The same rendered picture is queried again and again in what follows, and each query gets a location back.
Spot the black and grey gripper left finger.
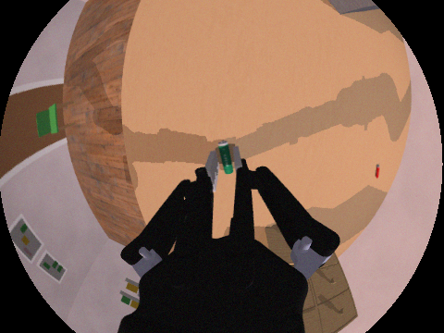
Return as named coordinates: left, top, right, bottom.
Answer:
left=120, top=150, right=219, bottom=290

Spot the green aa battery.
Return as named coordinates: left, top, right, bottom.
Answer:
left=218, top=141, right=233, bottom=174

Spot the small wooden chest of drawers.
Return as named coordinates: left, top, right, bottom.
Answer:
left=302, top=252, right=358, bottom=333

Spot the brown wooden drawer front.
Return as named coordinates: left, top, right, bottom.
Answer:
left=302, top=309, right=320, bottom=333
left=317, top=253, right=338, bottom=270
left=310, top=265, right=348, bottom=304
left=318, top=291, right=356, bottom=333
left=303, top=280, right=315, bottom=310
left=257, top=228, right=294, bottom=267

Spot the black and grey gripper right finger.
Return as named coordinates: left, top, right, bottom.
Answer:
left=222, top=146, right=340, bottom=294

